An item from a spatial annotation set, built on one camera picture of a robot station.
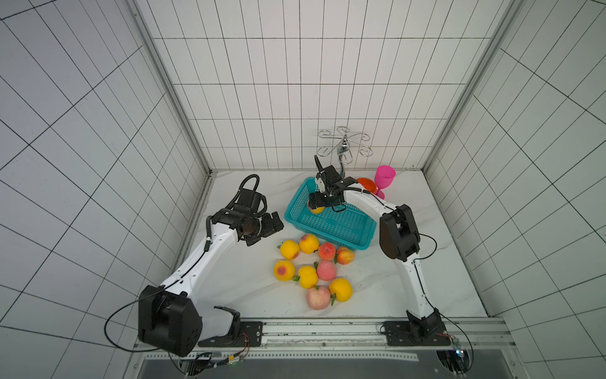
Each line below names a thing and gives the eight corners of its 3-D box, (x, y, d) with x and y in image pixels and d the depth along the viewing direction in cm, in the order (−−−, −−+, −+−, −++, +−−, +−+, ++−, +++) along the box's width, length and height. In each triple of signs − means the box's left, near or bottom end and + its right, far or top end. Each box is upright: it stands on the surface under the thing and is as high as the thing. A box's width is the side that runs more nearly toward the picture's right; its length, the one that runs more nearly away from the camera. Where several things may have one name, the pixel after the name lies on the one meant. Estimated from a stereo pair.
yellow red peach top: (299, 253, 91) (299, 248, 87) (299, 240, 94) (299, 234, 90) (318, 254, 91) (319, 248, 87) (318, 240, 94) (318, 234, 90)
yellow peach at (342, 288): (330, 301, 80) (331, 298, 76) (329, 282, 84) (330, 278, 80) (351, 302, 80) (354, 298, 76) (349, 282, 84) (351, 278, 80)
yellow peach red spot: (274, 283, 84) (272, 277, 80) (275, 266, 88) (274, 260, 84) (295, 283, 84) (294, 277, 80) (295, 266, 88) (295, 260, 84)
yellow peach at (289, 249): (278, 254, 92) (277, 248, 88) (288, 243, 95) (287, 236, 91) (292, 264, 89) (291, 258, 85) (301, 252, 92) (301, 246, 88)
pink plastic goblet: (372, 199, 108) (380, 178, 97) (369, 186, 113) (376, 165, 102) (388, 199, 108) (398, 179, 97) (385, 186, 113) (393, 165, 103)
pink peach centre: (317, 281, 84) (317, 277, 81) (316, 262, 88) (317, 258, 85) (335, 281, 84) (337, 277, 81) (334, 262, 88) (335, 258, 85)
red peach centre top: (324, 263, 88) (325, 258, 84) (317, 251, 91) (317, 246, 88) (336, 256, 90) (337, 251, 86) (328, 245, 93) (329, 239, 89)
